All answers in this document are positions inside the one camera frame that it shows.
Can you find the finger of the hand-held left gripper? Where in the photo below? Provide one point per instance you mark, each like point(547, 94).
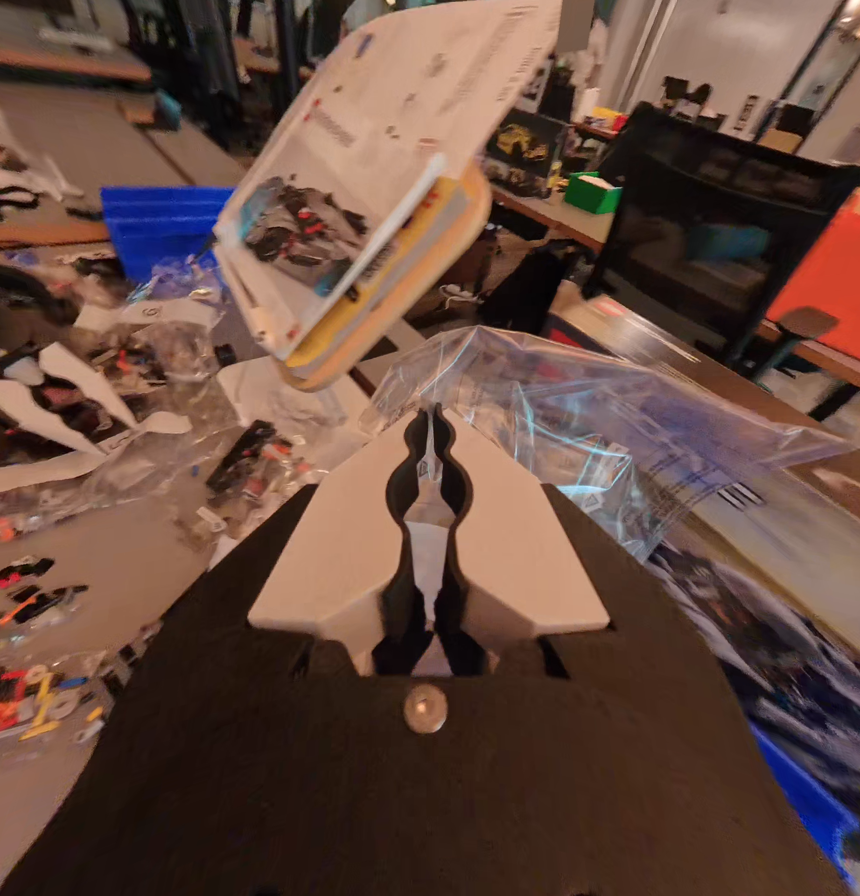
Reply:
point(87, 378)
point(31, 416)

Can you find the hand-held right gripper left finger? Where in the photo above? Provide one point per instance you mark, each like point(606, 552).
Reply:
point(332, 553)

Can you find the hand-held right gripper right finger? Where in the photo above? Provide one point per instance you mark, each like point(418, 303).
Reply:
point(521, 553)

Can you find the scattered loose lego pieces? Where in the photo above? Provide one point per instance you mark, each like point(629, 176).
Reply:
point(24, 567)

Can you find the black lego set box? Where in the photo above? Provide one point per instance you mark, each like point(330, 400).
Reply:
point(752, 630)

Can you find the dark lego box yellow vehicle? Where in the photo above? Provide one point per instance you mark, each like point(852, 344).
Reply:
point(524, 150)

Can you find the black rubber tyres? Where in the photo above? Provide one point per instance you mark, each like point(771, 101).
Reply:
point(24, 280)

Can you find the clear bag long dark parts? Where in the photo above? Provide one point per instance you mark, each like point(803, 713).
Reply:
point(164, 350)

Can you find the bluish clear plastic bag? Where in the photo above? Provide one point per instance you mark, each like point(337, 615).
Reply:
point(171, 276)

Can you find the cluttered wooden desk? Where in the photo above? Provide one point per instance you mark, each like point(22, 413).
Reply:
point(87, 140)

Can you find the small zip bag colourful parts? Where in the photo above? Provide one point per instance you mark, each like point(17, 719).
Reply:
point(10, 714)

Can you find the green box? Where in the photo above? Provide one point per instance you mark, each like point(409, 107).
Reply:
point(591, 192)

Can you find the black mesh office chair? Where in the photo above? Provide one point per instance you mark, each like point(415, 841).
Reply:
point(717, 210)

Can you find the orange partition panel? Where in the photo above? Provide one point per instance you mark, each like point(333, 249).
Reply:
point(829, 280)

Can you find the instruction booklet stack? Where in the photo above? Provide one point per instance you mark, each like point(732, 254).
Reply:
point(402, 105)

